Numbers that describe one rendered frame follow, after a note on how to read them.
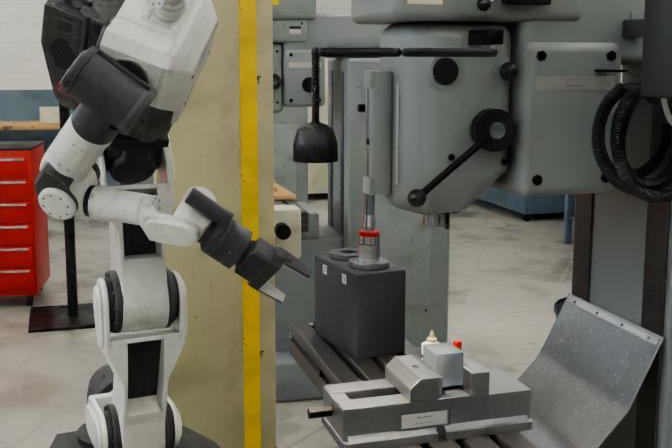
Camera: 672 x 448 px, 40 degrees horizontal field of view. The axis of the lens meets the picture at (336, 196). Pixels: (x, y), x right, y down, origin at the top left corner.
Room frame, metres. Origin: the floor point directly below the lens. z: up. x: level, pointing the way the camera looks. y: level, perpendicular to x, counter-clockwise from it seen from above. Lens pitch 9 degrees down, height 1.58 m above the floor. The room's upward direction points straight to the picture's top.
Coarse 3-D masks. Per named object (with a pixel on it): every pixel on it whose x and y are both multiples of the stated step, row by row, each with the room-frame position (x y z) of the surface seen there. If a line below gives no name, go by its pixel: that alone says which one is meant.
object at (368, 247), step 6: (360, 240) 1.97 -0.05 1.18; (366, 240) 1.96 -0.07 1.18; (372, 240) 1.96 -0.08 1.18; (378, 240) 1.97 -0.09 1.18; (360, 246) 1.97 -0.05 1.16; (366, 246) 1.96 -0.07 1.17; (372, 246) 1.96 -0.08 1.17; (378, 246) 1.98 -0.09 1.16; (360, 252) 1.97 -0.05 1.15; (366, 252) 1.96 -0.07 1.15; (372, 252) 1.96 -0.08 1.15; (378, 252) 1.98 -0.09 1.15; (360, 258) 1.97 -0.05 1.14; (366, 258) 1.96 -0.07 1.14; (372, 258) 1.96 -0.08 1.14; (378, 258) 1.98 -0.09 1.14
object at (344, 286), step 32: (320, 256) 2.09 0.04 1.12; (352, 256) 2.03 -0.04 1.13; (320, 288) 2.07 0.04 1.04; (352, 288) 1.93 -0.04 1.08; (384, 288) 1.94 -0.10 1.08; (320, 320) 2.07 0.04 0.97; (352, 320) 1.93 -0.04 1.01; (384, 320) 1.94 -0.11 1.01; (352, 352) 1.92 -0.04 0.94; (384, 352) 1.94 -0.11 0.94
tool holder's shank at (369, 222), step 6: (366, 198) 1.98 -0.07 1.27; (372, 198) 1.98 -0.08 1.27; (366, 204) 1.98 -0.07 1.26; (372, 204) 1.98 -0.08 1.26; (366, 210) 1.98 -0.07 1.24; (372, 210) 1.98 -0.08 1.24; (366, 216) 1.98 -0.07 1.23; (372, 216) 1.98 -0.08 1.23; (366, 222) 1.97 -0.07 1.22; (372, 222) 1.97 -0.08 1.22; (366, 228) 1.98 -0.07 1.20; (372, 228) 1.98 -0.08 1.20
